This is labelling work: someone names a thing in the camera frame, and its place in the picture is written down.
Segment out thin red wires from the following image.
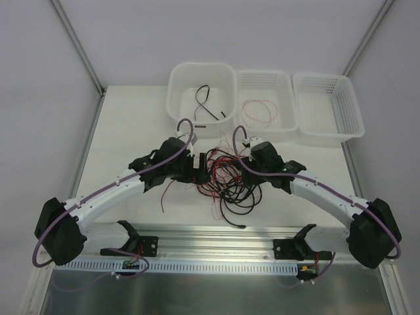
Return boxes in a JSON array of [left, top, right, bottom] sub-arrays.
[[159, 131, 253, 221]]

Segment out black USB cables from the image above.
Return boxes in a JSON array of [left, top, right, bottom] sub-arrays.
[[196, 147, 263, 229]]

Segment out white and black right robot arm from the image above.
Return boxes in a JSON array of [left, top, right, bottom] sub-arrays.
[[239, 137, 402, 269]]

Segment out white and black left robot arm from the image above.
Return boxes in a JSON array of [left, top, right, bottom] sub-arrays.
[[34, 137, 209, 266]]

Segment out white perforated middle basket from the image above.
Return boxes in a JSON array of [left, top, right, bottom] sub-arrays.
[[233, 70, 299, 142]]

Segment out white perforated basket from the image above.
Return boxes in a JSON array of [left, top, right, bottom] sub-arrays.
[[233, 70, 299, 142], [293, 73, 365, 146]]

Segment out white perforated right basket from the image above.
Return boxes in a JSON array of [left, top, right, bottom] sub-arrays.
[[293, 73, 365, 146]]

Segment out white solid plastic tub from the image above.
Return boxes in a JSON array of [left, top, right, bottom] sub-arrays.
[[165, 62, 238, 138]]

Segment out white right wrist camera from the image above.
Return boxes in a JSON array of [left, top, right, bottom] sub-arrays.
[[242, 136, 264, 151]]

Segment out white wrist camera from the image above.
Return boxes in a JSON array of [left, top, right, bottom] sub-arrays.
[[242, 136, 264, 151], [177, 131, 197, 146]]

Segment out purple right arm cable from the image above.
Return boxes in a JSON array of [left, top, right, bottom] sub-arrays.
[[232, 125, 403, 289]]

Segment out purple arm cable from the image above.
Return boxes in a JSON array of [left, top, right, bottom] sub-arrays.
[[32, 118, 195, 282], [232, 125, 403, 289]]

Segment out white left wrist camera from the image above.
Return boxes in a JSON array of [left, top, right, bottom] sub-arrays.
[[177, 131, 197, 146]]

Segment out thin red wire in basket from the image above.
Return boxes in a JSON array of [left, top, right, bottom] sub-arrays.
[[240, 99, 278, 129]]

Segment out aluminium mounting rail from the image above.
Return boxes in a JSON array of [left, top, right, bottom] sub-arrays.
[[41, 222, 400, 263]]

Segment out black cable in tub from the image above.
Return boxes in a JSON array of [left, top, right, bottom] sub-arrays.
[[193, 85, 227, 121]]

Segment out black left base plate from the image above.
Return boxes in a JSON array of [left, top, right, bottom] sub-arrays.
[[100, 234, 160, 259]]

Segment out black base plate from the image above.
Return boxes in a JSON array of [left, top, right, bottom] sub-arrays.
[[100, 234, 160, 259], [273, 239, 312, 261]]

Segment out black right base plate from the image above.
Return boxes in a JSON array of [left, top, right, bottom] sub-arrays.
[[273, 239, 312, 261]]

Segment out white slotted cable duct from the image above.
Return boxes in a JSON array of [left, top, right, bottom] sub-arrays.
[[57, 258, 298, 276]]

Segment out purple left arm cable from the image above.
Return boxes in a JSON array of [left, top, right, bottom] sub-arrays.
[[32, 118, 195, 282]]

